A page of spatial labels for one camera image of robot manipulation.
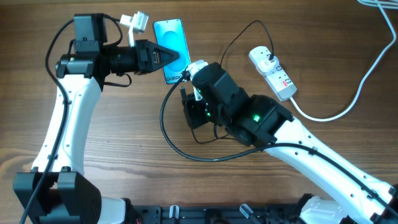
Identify black USB charging cable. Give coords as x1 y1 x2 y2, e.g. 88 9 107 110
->
179 19 275 145

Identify white power strip cord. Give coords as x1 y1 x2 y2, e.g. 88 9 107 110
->
289 0 398 123

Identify white charger plug adapter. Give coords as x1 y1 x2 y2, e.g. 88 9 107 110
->
256 58 277 76

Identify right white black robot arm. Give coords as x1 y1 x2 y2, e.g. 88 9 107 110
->
182 60 397 223

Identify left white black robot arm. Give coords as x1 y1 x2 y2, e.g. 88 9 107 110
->
13 11 178 223

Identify blue Galaxy smartphone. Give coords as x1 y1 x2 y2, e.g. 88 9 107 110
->
153 18 191 85

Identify white cables at corner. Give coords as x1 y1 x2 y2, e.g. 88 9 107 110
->
356 0 398 10

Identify white power strip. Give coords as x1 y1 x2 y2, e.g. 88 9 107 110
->
249 46 297 101

